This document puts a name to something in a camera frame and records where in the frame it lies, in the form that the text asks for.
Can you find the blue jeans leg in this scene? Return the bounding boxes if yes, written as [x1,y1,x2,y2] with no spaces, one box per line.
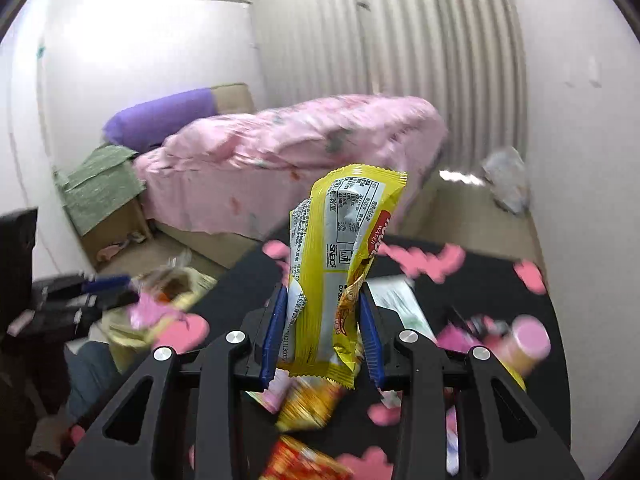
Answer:
[64,341,120,422]

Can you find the yellow snack bar wrapper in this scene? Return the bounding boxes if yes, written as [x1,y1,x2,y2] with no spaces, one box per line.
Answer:
[279,164,408,388]

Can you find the pink spoon-shaped snack pack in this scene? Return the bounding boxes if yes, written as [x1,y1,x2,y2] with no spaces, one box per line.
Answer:
[127,292,184,330]

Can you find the bed with pink floral quilt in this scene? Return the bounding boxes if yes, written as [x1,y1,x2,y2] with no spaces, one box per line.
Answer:
[134,94,447,240]

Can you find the green white snack wrapper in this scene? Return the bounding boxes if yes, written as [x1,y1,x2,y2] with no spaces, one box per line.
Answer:
[368,275,436,341]

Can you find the red gold snack packet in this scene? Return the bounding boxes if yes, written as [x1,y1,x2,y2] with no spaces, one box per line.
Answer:
[259,436,352,480]

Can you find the yellow trash bag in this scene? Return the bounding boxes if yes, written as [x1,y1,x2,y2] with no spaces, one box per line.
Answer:
[100,257,217,373]

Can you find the beige pleated curtain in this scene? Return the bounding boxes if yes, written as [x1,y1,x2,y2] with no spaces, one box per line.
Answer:
[252,0,527,171]

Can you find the pink cylindrical container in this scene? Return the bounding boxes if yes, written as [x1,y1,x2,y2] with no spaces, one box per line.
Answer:
[491,315,551,378]

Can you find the purple pillow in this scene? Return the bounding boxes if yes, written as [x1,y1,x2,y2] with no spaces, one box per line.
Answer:
[103,88,217,153]

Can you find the cardboard box with green cloth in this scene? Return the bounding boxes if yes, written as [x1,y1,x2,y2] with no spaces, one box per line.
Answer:
[54,144,153,266]

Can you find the pink cartoon candy wrapper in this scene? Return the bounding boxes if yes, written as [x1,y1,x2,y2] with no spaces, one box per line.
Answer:
[247,368,293,414]

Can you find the gold yellow snack wrapper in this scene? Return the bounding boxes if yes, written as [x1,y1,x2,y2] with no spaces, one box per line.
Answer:
[277,377,347,432]

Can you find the black pink-patterned tablecloth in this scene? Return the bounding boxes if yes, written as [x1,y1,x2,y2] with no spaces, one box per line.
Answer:
[60,236,580,479]

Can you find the white plastic bag on floor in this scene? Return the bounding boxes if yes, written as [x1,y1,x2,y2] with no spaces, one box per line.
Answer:
[482,146,529,216]

